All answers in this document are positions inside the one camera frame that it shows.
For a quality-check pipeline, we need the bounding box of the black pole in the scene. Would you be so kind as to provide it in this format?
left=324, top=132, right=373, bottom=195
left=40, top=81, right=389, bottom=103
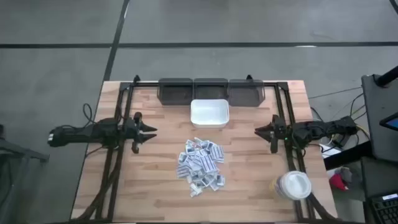
left=374, top=65, right=398, bottom=88

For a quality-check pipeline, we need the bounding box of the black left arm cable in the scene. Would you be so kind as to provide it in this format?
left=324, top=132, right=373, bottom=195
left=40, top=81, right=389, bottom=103
left=81, top=103, right=98, bottom=126

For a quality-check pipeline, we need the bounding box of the black floor cable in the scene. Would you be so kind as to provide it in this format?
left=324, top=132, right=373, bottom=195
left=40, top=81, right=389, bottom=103
left=307, top=86, right=363, bottom=100

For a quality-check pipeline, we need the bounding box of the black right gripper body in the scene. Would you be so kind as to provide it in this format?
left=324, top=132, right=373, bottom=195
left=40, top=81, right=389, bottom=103
left=270, top=114, right=288, bottom=154

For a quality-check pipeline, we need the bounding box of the black aluminium table frame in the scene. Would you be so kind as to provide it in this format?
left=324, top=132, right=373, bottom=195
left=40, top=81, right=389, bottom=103
left=70, top=74, right=340, bottom=223

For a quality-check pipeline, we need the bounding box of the yellow and black cable bundle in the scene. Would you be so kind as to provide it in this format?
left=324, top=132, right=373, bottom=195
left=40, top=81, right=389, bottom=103
left=348, top=92, right=371, bottom=139

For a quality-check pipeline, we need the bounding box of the white plastic bin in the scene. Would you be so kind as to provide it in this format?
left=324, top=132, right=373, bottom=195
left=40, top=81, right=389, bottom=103
left=190, top=98, right=230, bottom=129

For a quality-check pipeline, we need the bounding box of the black side desk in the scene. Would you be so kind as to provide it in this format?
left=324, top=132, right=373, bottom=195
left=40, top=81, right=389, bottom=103
left=323, top=73, right=398, bottom=200

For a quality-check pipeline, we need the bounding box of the white paper sheet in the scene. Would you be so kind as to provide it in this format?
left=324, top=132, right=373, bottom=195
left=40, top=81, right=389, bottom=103
left=320, top=144, right=342, bottom=159

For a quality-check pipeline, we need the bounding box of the disinfecting wipes canister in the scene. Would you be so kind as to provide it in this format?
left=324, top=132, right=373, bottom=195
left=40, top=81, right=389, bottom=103
left=269, top=170, right=312, bottom=201

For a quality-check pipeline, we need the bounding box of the red fabric item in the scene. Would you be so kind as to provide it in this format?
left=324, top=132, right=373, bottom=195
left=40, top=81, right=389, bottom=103
left=328, top=174, right=349, bottom=192

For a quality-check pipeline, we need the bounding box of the grey metal stand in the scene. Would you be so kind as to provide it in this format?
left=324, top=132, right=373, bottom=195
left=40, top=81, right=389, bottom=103
left=0, top=124, right=50, bottom=224

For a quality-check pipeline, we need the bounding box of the monitor with blue screen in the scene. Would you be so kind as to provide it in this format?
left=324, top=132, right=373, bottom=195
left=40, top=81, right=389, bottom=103
left=379, top=112, right=398, bottom=131

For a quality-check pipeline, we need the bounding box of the grey fabric item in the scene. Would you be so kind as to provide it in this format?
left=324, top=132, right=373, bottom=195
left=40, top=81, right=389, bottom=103
left=340, top=167, right=354, bottom=184

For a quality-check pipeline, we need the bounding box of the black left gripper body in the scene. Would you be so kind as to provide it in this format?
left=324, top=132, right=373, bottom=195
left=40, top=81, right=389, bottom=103
left=123, top=112, right=144, bottom=154

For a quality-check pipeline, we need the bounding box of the grey plastic bin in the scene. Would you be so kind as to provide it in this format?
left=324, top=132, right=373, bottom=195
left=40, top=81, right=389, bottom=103
left=193, top=77, right=230, bottom=101
left=228, top=78, right=266, bottom=108
left=157, top=78, right=195, bottom=106

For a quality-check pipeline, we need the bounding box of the black keyboard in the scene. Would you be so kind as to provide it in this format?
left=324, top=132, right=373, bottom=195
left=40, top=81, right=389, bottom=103
left=369, top=192, right=398, bottom=224

